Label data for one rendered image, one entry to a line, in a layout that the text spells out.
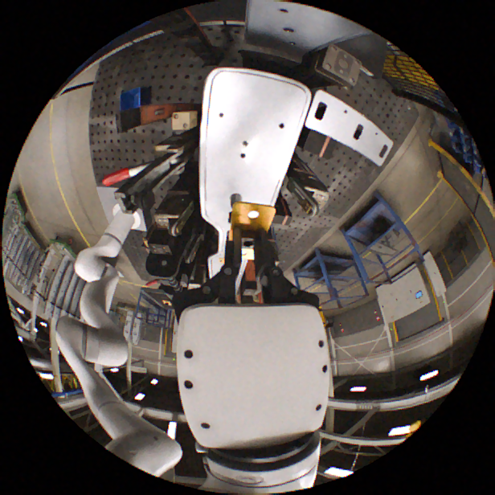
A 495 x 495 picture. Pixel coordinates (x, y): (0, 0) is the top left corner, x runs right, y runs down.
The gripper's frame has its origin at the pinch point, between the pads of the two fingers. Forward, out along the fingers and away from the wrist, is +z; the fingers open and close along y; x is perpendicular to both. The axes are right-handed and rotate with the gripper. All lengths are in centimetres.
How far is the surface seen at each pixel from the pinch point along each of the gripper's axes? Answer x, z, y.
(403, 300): -300, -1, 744
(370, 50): 41, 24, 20
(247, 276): -75, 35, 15
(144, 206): 0.4, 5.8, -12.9
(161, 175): -0.4, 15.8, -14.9
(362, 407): -229, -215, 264
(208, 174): -5.5, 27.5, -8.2
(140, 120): 10.0, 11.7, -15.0
